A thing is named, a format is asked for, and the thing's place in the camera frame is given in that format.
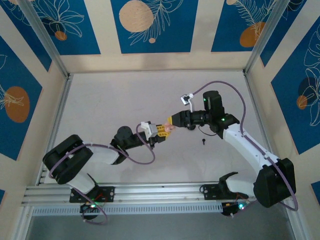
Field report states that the pink earbud charging case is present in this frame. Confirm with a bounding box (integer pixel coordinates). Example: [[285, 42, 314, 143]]
[[163, 121, 177, 133]]

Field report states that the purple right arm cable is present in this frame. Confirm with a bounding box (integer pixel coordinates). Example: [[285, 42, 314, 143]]
[[191, 80, 299, 212]]

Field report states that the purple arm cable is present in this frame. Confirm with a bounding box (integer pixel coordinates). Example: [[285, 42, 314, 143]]
[[191, 80, 299, 212], [48, 124, 156, 225]]

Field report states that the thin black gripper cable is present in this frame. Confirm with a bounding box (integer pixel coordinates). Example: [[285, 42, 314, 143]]
[[197, 124, 219, 137]]

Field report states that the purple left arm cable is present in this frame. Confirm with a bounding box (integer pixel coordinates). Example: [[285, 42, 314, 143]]
[[48, 124, 156, 225]]

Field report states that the aluminium side rail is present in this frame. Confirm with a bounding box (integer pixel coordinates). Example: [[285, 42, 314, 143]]
[[243, 71, 278, 161], [36, 73, 74, 187]]

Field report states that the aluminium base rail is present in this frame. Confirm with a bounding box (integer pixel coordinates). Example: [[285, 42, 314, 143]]
[[21, 181, 297, 206]]

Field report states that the grey slotted cable duct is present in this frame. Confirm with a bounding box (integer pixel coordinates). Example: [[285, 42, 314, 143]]
[[31, 201, 224, 216]]

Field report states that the aluminium frame post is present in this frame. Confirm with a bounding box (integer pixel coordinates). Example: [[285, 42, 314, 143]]
[[17, 0, 71, 79], [242, 0, 292, 76]]

